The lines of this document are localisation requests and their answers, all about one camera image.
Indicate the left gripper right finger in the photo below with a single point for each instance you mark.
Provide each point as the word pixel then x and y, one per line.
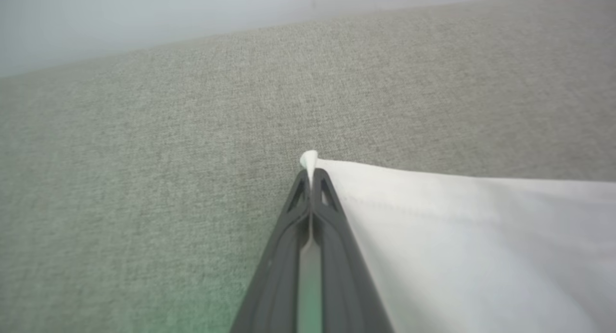
pixel 344 275

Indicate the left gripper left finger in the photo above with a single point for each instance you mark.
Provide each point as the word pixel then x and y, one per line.
pixel 279 275

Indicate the red garment with striped trim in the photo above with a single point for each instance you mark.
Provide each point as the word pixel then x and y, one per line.
pixel 481 246

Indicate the grey fabric sofa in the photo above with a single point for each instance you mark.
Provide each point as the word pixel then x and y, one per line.
pixel 144 179

